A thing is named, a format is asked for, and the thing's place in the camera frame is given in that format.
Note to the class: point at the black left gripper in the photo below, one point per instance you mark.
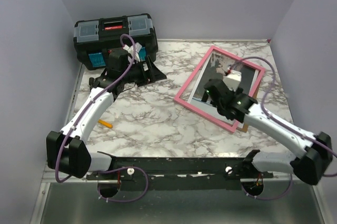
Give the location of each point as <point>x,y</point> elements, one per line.
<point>152,75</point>

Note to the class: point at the black T-handle tool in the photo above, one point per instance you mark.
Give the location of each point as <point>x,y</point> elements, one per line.
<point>91,82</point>

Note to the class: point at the pink picture frame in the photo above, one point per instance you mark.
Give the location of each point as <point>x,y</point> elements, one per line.
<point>213,66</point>

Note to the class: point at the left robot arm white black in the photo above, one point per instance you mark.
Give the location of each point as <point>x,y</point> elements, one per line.
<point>66,149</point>

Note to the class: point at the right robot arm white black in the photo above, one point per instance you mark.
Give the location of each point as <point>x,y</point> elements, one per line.
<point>308,156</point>

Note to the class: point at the brown frame backing board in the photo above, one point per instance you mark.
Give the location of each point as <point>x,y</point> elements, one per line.
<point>242,126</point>

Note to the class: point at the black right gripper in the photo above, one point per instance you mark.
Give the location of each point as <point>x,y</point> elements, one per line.
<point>206,96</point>

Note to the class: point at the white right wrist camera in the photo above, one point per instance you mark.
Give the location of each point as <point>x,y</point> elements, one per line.
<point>232,80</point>

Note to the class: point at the black plastic toolbox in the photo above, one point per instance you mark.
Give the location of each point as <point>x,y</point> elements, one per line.
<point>95,39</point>

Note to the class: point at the yellow handled screwdriver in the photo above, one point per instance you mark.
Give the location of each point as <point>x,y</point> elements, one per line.
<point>106,124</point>

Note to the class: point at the black mounting base plate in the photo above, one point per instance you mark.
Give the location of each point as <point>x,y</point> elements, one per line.
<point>137,173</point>

